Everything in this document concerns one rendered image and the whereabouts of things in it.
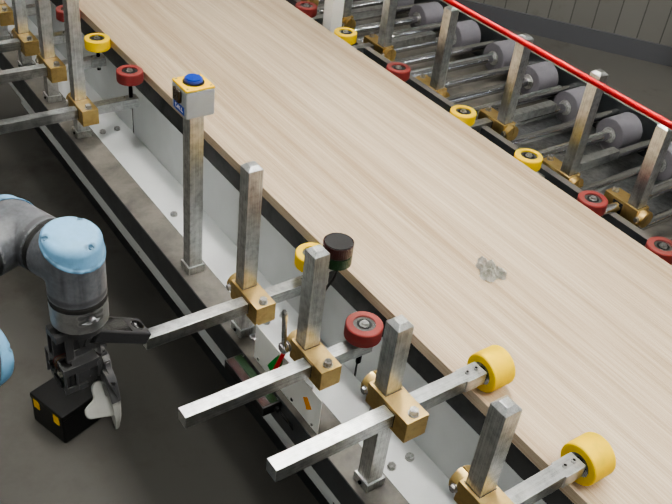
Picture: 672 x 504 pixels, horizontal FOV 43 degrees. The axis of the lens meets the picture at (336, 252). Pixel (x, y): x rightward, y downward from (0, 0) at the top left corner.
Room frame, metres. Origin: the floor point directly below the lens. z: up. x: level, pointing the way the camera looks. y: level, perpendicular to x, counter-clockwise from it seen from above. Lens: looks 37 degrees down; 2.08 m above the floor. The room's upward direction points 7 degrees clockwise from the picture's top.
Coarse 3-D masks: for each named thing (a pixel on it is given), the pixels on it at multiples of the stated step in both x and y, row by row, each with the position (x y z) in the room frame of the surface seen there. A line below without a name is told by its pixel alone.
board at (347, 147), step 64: (128, 0) 2.86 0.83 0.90; (192, 0) 2.93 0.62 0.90; (256, 0) 3.01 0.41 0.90; (192, 64) 2.43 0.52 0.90; (256, 64) 2.49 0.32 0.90; (320, 64) 2.55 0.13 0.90; (256, 128) 2.08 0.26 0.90; (320, 128) 2.13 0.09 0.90; (384, 128) 2.18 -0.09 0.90; (448, 128) 2.23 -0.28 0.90; (320, 192) 1.80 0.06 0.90; (384, 192) 1.84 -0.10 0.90; (448, 192) 1.88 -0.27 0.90; (512, 192) 1.92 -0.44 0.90; (384, 256) 1.57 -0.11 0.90; (448, 256) 1.61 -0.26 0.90; (512, 256) 1.64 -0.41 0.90; (576, 256) 1.67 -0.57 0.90; (640, 256) 1.71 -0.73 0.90; (448, 320) 1.38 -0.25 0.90; (512, 320) 1.41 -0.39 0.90; (576, 320) 1.43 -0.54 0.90; (640, 320) 1.46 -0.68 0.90; (512, 384) 1.21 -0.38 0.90; (576, 384) 1.24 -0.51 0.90; (640, 384) 1.26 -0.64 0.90; (640, 448) 1.09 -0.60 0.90
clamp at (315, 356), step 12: (288, 336) 1.31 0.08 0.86; (300, 348) 1.27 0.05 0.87; (312, 348) 1.27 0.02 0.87; (324, 348) 1.28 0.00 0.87; (312, 360) 1.24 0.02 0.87; (324, 360) 1.24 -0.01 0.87; (336, 360) 1.25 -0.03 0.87; (312, 372) 1.23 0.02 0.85; (324, 372) 1.21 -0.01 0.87; (336, 372) 1.23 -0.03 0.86; (324, 384) 1.21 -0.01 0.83
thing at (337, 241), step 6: (330, 234) 1.34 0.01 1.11; (336, 234) 1.34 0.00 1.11; (342, 234) 1.34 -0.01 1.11; (324, 240) 1.32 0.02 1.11; (330, 240) 1.32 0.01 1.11; (336, 240) 1.32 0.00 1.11; (342, 240) 1.32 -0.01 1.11; (348, 240) 1.33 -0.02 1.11; (330, 246) 1.30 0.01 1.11; (336, 246) 1.30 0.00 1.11; (342, 246) 1.30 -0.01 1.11; (348, 246) 1.31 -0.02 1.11; (330, 270) 1.29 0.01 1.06; (330, 282) 1.31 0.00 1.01
